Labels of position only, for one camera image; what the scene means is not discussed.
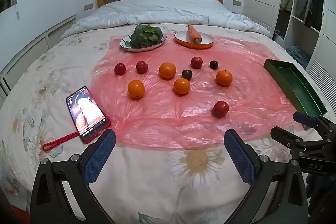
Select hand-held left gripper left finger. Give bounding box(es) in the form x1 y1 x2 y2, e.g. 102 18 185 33
30 129 116 224

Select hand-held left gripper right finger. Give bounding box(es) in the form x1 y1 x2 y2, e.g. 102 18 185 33
224 129 309 224

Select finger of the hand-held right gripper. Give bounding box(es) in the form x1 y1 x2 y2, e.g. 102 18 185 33
293 112 336 135
270 126 310 152

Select green tray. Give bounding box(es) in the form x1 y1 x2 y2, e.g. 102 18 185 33
264 59 328 117

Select orange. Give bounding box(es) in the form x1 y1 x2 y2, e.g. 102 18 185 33
128 80 145 99
173 78 191 95
159 62 177 80
216 70 233 86

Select smartphone in red case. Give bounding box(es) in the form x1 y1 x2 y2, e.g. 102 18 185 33
66 86 110 144

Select blue blanket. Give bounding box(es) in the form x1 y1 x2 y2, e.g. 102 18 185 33
286 46 310 69

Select pink plastic sheet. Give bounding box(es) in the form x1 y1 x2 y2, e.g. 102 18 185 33
91 35 298 149

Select small bag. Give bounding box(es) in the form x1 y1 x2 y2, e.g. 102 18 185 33
273 29 285 44

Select white plate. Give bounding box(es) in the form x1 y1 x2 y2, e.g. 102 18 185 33
120 32 167 52

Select hanging dark clothes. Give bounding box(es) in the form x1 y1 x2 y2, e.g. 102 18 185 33
297 0 326 31

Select white slatted cabinet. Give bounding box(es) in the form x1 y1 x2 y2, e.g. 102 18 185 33
0 15 76 104

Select green leafy vegetable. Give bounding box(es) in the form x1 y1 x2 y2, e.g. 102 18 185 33
130 25 162 48

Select orange plate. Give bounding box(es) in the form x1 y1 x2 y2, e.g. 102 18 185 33
175 30 214 49

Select carrot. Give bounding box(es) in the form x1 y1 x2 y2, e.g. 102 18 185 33
187 25 202 45

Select white duvet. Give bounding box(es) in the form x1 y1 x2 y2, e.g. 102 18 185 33
61 0 272 38

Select red phone strap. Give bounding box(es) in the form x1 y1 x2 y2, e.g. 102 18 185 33
42 133 80 152

